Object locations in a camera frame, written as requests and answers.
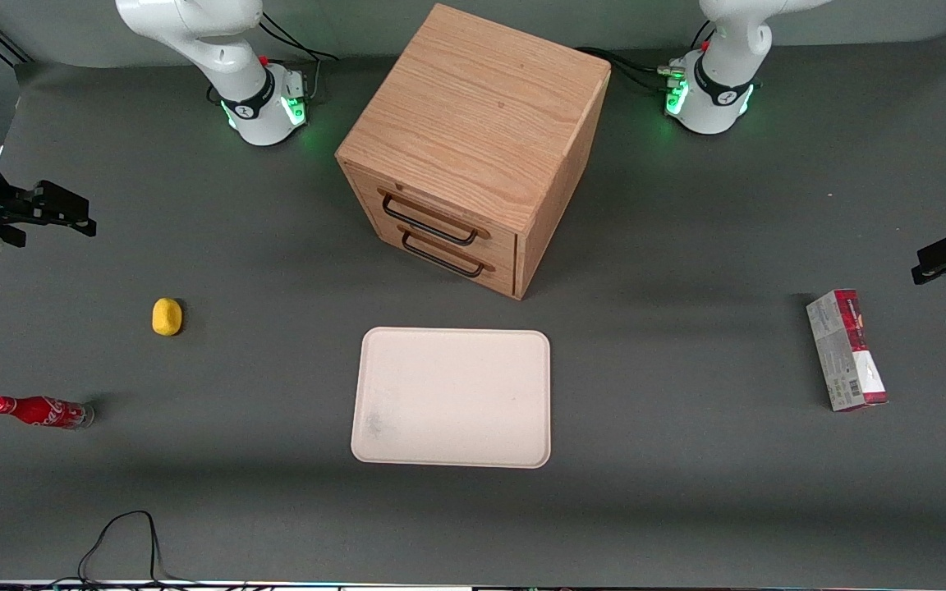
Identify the yellow lemon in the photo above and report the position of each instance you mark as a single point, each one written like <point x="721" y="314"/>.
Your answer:
<point x="167" y="317"/>

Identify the wooden drawer front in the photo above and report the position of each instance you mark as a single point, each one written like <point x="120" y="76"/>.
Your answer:
<point x="502" y="277"/>
<point x="502" y="245"/>

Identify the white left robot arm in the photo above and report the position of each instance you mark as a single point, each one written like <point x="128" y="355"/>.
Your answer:
<point x="719" y="98"/>

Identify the red coke bottle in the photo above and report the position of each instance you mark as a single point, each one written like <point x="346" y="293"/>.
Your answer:
<point x="42" y="410"/>

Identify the red and grey carton box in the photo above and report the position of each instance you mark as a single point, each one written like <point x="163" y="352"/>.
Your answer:
<point x="847" y="353"/>

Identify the wooden drawer cabinet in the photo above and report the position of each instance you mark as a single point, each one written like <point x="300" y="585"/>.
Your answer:
<point x="481" y="107"/>

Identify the dark grey table cover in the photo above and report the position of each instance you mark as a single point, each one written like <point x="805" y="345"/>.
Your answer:
<point x="686" y="509"/>

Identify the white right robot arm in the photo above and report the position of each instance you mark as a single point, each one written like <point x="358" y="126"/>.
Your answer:
<point x="194" y="33"/>

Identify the beige rectangular tray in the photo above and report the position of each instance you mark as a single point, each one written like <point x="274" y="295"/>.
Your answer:
<point x="473" y="394"/>

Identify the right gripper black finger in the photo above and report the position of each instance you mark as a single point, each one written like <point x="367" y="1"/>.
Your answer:
<point x="58" y="199"/>
<point x="71" y="225"/>

